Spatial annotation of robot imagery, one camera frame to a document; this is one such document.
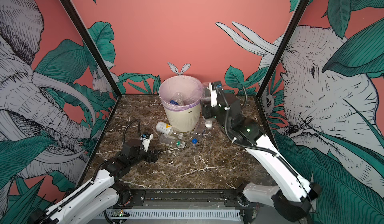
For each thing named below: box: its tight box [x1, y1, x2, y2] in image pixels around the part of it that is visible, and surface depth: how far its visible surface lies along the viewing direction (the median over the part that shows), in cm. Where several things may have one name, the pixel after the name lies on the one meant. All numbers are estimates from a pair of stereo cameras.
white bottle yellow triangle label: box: [156, 121, 184, 140], surface depth 97 cm
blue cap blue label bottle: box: [169, 91, 186, 106], surface depth 101 cm
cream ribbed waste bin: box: [164, 102, 201, 133], surface depth 92 cm
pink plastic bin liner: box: [158, 75, 205, 111], surface depth 94 cm
